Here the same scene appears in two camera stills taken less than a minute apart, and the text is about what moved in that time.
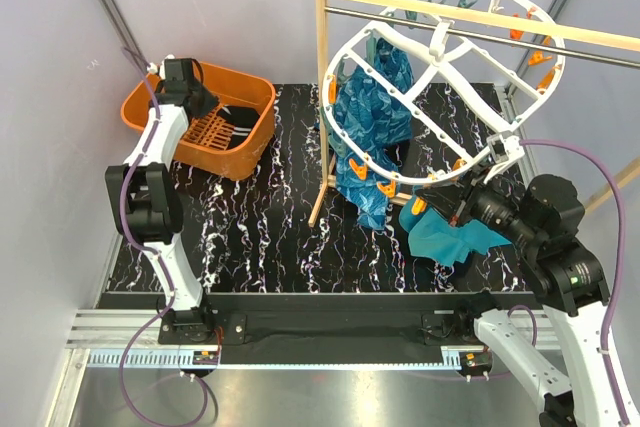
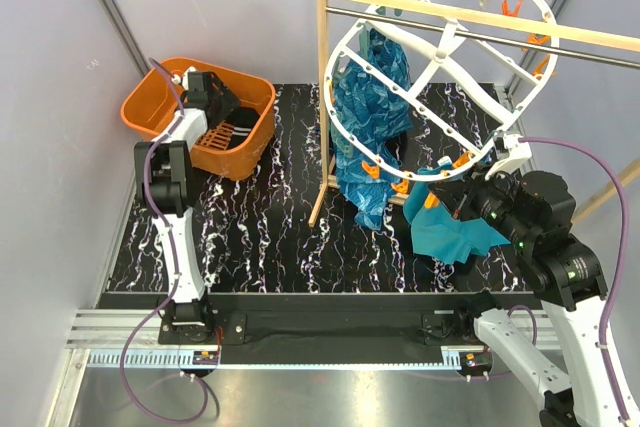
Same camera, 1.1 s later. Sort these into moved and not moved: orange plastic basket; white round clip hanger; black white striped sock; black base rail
Moved: white round clip hanger
Not moved: black white striped sock; orange plastic basket; black base rail
